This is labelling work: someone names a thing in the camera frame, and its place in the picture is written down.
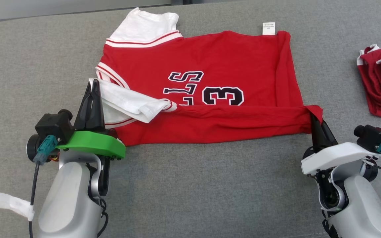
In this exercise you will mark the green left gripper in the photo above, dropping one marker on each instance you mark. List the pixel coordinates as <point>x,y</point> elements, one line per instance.
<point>94,143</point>

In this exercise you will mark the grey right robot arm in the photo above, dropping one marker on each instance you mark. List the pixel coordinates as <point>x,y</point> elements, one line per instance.
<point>362,208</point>

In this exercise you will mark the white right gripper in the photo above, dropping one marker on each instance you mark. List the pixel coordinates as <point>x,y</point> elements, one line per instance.
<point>336,155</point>

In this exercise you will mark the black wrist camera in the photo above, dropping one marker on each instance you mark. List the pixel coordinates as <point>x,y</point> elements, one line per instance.
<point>372,137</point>
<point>53,127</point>

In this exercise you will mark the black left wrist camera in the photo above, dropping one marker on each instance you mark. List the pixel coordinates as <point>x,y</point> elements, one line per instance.
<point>53,127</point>

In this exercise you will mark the red jersey white sleeves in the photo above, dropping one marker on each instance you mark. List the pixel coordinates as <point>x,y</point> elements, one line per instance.
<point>210,56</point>

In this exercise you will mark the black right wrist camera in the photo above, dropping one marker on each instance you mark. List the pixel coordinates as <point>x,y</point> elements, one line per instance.
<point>372,137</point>

